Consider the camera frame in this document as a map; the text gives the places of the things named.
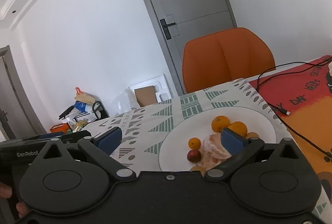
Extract peeled pomelo pieces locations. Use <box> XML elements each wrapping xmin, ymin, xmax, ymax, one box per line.
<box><xmin>201</xmin><ymin>133</ymin><xmax>231</xmax><ymax>171</ymax></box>

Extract black storage rack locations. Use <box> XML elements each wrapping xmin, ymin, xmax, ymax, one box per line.
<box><xmin>92</xmin><ymin>100</ymin><xmax>109</xmax><ymax>121</ymax></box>

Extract orange box on floor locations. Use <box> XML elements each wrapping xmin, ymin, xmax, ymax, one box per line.
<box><xmin>50</xmin><ymin>123</ymin><xmax>71</xmax><ymax>133</ymax></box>

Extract white power adapter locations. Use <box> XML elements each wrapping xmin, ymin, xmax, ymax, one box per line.
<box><xmin>328</xmin><ymin>61</ymin><xmax>332</xmax><ymax>77</ymax></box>

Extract white foam packaging board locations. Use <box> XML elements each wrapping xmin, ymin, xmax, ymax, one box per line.
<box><xmin>128</xmin><ymin>75</ymin><xmax>172</xmax><ymax>103</ymax></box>

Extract orange chair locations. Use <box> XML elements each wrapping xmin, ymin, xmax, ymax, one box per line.
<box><xmin>182</xmin><ymin>28</ymin><xmax>276</xmax><ymax>93</ymax></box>

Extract patterned white tablecloth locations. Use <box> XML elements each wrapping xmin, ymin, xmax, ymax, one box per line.
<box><xmin>85</xmin><ymin>77</ymin><xmax>330</xmax><ymax>219</ymax></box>

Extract small mandarin orange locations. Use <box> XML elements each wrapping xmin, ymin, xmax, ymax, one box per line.
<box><xmin>188</xmin><ymin>137</ymin><xmax>201</xmax><ymax>150</ymax></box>

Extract red orange cartoon mat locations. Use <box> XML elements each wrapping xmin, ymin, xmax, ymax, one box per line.
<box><xmin>251</xmin><ymin>55</ymin><xmax>331</xmax><ymax>195</ymax></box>

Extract white ceramic plate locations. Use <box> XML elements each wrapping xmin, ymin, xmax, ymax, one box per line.
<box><xmin>159</xmin><ymin>106</ymin><xmax>276</xmax><ymax>172</ymax></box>

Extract black cable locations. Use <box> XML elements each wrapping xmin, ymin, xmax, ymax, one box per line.
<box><xmin>256</xmin><ymin>58</ymin><xmax>332</xmax><ymax>158</ymax></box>

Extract person's left hand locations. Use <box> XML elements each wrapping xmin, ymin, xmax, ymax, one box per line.
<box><xmin>0</xmin><ymin>182</ymin><xmax>29</xmax><ymax>218</ymax></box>

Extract small red apple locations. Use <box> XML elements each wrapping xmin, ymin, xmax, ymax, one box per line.
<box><xmin>186</xmin><ymin>149</ymin><xmax>201</xmax><ymax>163</ymax></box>

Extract black door handle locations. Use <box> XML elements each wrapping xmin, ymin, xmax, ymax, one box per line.
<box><xmin>160</xmin><ymin>19</ymin><xmax>176</xmax><ymax>40</ymax></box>

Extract large orange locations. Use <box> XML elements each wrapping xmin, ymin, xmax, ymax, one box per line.
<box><xmin>228</xmin><ymin>121</ymin><xmax>248</xmax><ymax>137</ymax></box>
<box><xmin>211</xmin><ymin>115</ymin><xmax>231</xmax><ymax>133</ymax></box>

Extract yellow round fruit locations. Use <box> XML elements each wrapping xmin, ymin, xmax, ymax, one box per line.
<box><xmin>190</xmin><ymin>165</ymin><xmax>205</xmax><ymax>175</ymax></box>
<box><xmin>245</xmin><ymin>132</ymin><xmax>260</xmax><ymax>139</ymax></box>

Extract brown cardboard box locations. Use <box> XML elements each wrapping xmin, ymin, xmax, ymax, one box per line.
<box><xmin>134</xmin><ymin>86</ymin><xmax>157</xmax><ymax>107</ymax></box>

